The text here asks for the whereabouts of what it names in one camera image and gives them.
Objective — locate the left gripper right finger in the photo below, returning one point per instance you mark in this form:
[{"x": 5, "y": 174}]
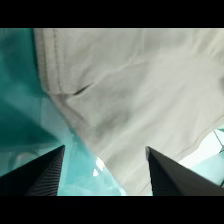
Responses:
[{"x": 173, "y": 178}]

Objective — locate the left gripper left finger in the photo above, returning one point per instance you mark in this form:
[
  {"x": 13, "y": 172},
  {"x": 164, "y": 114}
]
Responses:
[{"x": 43, "y": 176}]

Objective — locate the white T-shirt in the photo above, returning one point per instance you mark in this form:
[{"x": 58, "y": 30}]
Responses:
[{"x": 140, "y": 90}]

